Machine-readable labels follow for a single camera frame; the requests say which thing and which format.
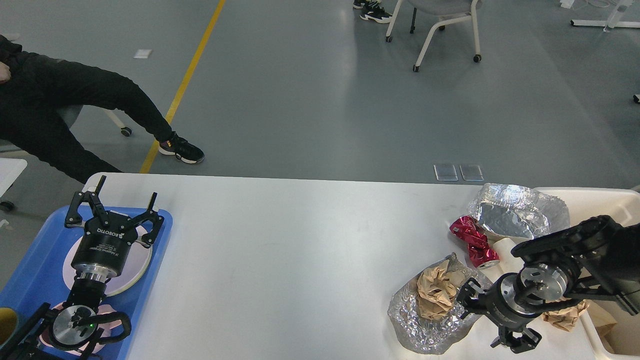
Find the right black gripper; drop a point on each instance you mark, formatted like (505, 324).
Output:
(498, 303)

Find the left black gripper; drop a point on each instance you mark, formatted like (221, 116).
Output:
(102, 245)

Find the pink plate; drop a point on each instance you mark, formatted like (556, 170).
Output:
(135, 267)

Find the brown paper ball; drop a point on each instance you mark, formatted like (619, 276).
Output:
(437, 289)

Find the foil tray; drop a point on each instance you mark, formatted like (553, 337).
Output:
(424, 336)

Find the dark teal cup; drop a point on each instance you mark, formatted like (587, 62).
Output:
(9, 322)

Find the brown paper bag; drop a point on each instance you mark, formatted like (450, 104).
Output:
(603, 321)

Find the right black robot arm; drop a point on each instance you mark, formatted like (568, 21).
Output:
(598, 259)

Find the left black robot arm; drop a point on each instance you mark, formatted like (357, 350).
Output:
(81, 288)

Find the lying white paper cup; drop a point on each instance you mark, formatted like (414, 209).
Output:
(508, 263)

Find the crumpled brown paper scrap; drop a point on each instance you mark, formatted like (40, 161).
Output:
(566, 319)

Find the white plastic bin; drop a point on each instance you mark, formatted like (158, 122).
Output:
(623, 205)

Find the blue plastic tray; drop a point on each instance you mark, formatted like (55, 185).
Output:
(38, 280)

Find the crushed red can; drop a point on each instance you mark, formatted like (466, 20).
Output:
(467, 229)

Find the black sneaker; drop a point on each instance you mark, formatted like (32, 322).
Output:
(178, 147)

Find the back crumpled foil container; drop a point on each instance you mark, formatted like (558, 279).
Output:
(509, 210)

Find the white side table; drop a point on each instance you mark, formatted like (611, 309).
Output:
(10, 170)

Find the seated person in black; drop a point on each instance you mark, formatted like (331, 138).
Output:
(40, 85)

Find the right floor socket cover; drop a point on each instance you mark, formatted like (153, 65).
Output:
(471, 173)

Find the floor socket cover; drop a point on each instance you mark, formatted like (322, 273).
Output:
(445, 172)
(471, 173)

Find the left floor socket cover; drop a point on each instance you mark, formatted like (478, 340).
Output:
(445, 172)

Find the white stand base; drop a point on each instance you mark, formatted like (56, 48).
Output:
(613, 21)

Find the black sneakers at top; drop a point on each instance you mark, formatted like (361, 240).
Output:
(372, 10)

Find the white frame office chair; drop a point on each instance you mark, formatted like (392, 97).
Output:
(448, 12)

